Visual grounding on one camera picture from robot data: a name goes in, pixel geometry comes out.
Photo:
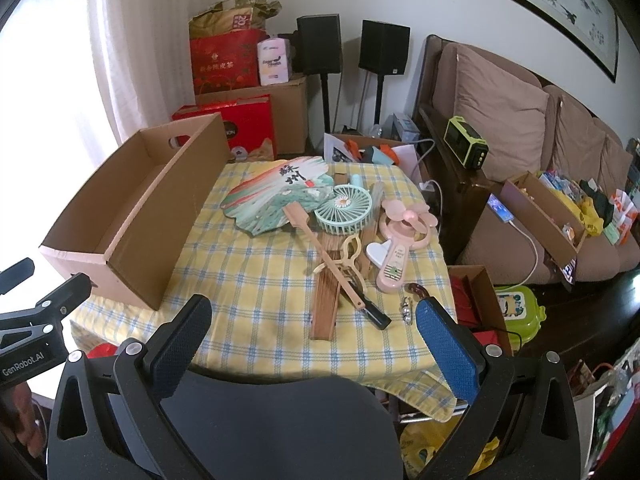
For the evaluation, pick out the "red gift bag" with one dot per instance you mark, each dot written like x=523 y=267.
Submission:
x=225 y=60

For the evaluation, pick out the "brown sofa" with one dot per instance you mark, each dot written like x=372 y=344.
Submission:
x=590 y=265

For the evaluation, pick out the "white paper shopping bag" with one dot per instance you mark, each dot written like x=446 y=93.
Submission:
x=610 y=410

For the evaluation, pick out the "brown cardboard box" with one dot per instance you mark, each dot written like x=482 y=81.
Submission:
x=165 y=240

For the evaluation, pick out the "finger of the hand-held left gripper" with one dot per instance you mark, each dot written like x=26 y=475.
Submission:
x=17 y=272
x=65 y=292

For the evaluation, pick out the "small wooden block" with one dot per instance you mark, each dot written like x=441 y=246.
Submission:
x=341 y=179

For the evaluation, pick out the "green plastic lunchbox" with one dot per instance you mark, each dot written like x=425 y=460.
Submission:
x=517 y=315

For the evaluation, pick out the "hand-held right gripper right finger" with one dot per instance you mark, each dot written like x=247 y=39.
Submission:
x=445 y=350

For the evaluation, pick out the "cardboard box of tools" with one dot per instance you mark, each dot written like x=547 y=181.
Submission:
x=405 y=155

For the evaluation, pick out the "grey plastic case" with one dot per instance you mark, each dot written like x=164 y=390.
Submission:
x=405 y=127

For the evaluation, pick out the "black folding fan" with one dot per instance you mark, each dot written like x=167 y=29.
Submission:
x=377 y=319

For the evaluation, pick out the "brown wooden folding fan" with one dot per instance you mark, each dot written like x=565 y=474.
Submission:
x=325 y=310

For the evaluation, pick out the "pile of assorted packets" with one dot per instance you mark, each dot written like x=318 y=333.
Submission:
x=620 y=215

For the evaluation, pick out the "red gift box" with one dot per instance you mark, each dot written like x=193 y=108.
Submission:
x=250 y=125

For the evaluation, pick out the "red cloth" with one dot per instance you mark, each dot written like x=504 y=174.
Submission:
x=102 y=351

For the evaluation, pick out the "teal plastic tool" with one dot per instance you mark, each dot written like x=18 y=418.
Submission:
x=382 y=158

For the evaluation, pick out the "person's left hand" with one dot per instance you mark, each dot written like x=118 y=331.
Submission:
x=22 y=410

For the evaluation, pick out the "white heart-shaped object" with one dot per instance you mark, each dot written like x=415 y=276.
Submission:
x=380 y=254

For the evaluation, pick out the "gold paper bag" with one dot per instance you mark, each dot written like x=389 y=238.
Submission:
x=225 y=17

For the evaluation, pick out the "smartphone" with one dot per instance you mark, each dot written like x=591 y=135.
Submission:
x=500 y=208

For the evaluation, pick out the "yellow plastic pouch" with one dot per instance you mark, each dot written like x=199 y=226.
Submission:
x=591 y=217

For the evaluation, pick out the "red paper bag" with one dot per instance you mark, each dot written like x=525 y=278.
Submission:
x=467 y=305

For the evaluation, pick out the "white pink tissue pack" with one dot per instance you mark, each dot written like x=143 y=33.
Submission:
x=273 y=62

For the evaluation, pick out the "printed paper hand fan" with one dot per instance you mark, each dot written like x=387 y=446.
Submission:
x=270 y=195

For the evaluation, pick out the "cardboard box with red bag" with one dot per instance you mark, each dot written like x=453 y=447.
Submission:
x=492 y=300

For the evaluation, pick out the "black speaker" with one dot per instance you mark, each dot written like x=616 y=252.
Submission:
x=385 y=47
x=320 y=45

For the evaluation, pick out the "white curtain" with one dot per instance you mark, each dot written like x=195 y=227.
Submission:
x=140 y=35

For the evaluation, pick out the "cream plastic looped tool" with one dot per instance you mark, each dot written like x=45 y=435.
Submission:
x=348 y=261

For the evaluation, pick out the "slim bamboo folding fan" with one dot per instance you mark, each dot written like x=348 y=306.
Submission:
x=378 y=194

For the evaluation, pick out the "white printed sheet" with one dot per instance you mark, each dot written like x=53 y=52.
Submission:
x=335 y=147

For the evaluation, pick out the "pink handheld fan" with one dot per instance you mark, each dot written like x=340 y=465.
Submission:
x=405 y=220

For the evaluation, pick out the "large closed cardboard box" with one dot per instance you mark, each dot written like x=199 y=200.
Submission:
x=290 y=110

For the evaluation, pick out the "mint green handheld fan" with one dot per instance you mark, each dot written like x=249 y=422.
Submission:
x=345 y=210

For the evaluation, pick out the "orange black tool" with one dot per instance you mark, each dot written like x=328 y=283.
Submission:
x=385 y=150

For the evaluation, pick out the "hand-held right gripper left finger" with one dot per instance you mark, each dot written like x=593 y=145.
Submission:
x=172 y=360

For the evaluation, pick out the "yellow plastic bag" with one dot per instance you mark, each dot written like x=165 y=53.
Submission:
x=425 y=450

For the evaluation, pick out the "yellow checked tablecloth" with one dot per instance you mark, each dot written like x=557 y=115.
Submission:
x=250 y=285

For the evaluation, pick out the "green black power station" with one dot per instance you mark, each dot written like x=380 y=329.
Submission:
x=465 y=142

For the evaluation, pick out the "narrow cardboard box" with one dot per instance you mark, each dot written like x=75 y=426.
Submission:
x=530 y=210

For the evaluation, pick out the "silver metal beads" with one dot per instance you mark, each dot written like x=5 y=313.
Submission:
x=407 y=310

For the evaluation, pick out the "large brown sofa cushion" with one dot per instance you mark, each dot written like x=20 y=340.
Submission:
x=500 y=110

